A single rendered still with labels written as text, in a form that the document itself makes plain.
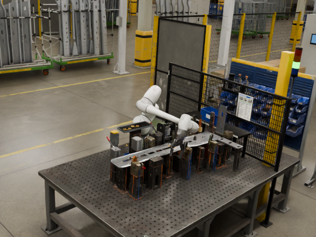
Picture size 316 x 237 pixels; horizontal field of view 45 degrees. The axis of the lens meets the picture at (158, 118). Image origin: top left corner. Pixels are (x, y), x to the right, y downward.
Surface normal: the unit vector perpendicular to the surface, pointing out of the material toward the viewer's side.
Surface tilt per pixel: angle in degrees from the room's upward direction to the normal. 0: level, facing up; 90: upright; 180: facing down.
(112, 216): 0
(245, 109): 90
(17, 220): 0
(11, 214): 0
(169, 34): 90
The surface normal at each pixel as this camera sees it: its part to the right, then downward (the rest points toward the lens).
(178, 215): 0.06, -0.94
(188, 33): -0.72, 0.18
